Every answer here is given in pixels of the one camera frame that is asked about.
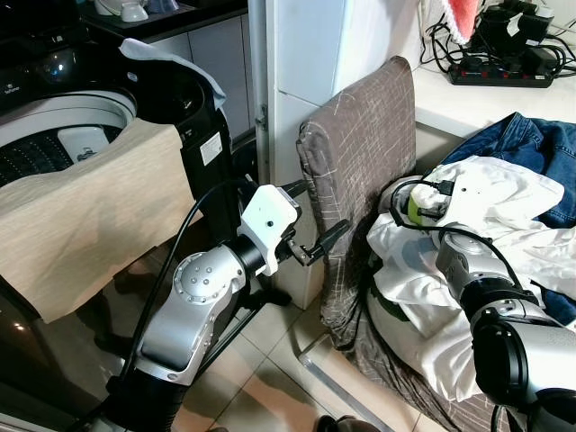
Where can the white shirt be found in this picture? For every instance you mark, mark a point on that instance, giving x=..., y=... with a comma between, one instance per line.
x=531, y=243

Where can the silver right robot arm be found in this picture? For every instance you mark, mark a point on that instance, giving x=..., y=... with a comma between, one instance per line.
x=531, y=360

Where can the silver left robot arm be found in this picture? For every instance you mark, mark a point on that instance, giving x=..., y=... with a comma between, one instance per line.
x=193, y=288

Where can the grey top-loading washing machine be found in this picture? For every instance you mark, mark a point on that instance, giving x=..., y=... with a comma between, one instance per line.
x=54, y=121

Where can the yellow-green small item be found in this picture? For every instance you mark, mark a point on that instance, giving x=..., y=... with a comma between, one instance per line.
x=416, y=209

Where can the black metal stand leg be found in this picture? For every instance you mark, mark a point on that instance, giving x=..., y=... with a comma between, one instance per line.
x=270, y=299

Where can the brown checked fabric chair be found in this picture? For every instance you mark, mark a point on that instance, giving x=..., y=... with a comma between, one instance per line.
x=360, y=135

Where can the black appliance with grey lid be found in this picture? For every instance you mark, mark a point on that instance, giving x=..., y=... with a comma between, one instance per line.
x=202, y=117

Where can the blue denim jeans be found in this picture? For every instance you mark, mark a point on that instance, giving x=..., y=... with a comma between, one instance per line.
x=540, y=144

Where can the white tall cabinet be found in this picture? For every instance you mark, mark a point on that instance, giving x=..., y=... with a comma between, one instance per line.
x=315, y=45

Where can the black power strip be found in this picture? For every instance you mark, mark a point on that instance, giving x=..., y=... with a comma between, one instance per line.
x=504, y=76

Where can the black power adapter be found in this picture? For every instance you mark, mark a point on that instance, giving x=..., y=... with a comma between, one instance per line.
x=504, y=31

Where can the dark shelf board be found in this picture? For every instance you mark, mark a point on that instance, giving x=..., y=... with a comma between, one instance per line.
x=180, y=22

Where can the red and white cloth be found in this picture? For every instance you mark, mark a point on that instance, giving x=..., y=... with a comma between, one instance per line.
x=463, y=13

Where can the white cup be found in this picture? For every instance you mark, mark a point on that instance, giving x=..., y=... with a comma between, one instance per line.
x=134, y=11

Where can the black glossy washer lid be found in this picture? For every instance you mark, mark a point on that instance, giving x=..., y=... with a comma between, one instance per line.
x=45, y=63

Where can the dark glossy appliance front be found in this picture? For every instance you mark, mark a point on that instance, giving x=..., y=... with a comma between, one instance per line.
x=45, y=369

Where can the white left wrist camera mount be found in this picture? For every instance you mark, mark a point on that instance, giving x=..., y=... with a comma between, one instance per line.
x=268, y=216

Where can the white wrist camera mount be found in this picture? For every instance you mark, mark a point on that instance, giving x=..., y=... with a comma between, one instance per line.
x=268, y=216
x=475, y=198

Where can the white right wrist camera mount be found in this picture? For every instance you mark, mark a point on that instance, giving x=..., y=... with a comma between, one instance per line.
x=475, y=198

